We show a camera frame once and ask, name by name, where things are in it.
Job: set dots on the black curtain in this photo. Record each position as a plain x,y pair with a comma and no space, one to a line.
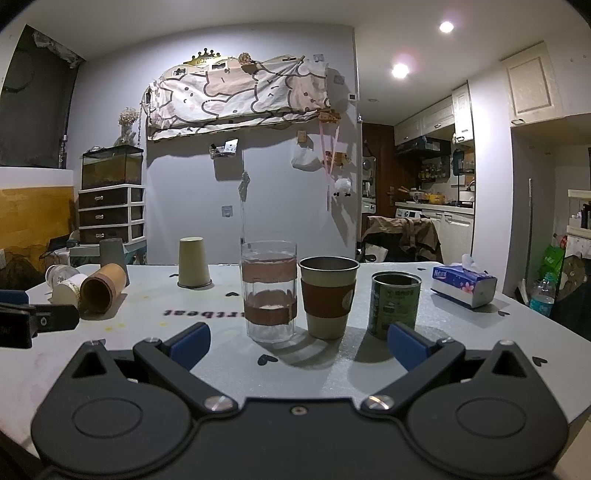
34,101

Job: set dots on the wooden board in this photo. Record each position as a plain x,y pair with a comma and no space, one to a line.
34,221

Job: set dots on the white wall cabinet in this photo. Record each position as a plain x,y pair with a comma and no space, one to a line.
535,85

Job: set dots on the brown cardboard cup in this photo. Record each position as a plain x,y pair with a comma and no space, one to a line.
104,288

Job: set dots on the white plush toy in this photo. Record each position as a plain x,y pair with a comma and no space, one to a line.
342,188

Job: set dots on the dark drawer unit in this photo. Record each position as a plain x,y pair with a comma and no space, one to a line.
111,214

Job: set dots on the glass fish tank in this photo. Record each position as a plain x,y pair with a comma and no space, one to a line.
112,168

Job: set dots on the green tin can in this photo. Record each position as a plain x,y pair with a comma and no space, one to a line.
396,300

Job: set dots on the beige paper cup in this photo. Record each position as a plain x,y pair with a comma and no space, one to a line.
194,263

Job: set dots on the ceiling spot light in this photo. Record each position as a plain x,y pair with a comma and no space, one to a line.
400,70
446,26

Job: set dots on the white plastic bag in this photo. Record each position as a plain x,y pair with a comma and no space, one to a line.
304,158

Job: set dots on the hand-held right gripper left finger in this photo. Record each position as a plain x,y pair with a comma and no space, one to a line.
191,345

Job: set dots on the gold crown decoration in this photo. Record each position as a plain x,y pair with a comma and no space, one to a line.
202,57

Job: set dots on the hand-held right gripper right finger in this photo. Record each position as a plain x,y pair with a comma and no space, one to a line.
407,346

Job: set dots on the white washing machine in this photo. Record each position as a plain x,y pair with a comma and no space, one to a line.
408,213

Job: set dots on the clear plastic cup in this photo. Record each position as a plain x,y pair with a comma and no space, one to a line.
59,274

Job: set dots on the blue and white tissue box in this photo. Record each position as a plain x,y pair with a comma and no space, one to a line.
464,284

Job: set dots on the cup with brown sleeve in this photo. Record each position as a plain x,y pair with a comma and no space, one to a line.
328,300

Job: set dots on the chair with brown jacket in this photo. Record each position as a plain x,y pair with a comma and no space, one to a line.
401,237

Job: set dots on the vase with dried flowers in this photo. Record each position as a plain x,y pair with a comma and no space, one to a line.
128,127

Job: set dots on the plastic water bottle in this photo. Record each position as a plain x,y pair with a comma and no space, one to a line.
541,297

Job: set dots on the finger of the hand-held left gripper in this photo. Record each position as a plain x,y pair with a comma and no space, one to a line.
55,317
11,297

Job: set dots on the white kitchen cabinets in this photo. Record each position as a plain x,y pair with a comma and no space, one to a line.
434,117

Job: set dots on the range hood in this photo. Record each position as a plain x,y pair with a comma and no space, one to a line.
424,145

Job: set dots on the glass with brown bands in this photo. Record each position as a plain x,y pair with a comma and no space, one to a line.
270,295

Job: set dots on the green bag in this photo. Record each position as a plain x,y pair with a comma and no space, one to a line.
551,261

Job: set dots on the grey cup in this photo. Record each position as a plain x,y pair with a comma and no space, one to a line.
113,254

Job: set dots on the white paper cup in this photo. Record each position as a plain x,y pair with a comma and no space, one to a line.
69,290

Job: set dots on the printed blanket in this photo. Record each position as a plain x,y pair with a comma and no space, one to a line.
240,92

